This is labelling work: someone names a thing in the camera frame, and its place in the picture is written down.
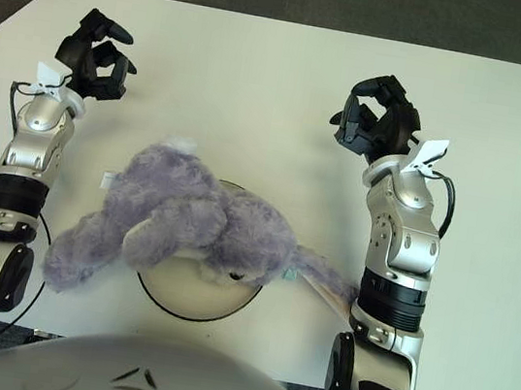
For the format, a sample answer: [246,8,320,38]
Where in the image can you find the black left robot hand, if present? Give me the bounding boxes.
[48,3,146,108]

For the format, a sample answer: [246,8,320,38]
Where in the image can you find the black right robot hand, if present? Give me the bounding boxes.
[323,67,429,173]

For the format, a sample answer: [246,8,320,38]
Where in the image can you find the purple plush bunny doll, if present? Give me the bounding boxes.
[38,114,379,338]

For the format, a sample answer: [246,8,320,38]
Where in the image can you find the white plate black rim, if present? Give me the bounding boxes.
[130,168,280,332]

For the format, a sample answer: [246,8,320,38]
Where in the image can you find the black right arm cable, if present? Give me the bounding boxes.
[418,170,461,240]

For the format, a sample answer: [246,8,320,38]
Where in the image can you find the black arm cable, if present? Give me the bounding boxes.
[418,170,461,240]
[0,78,75,358]

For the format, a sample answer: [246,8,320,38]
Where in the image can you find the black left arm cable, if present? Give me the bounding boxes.
[0,78,75,358]

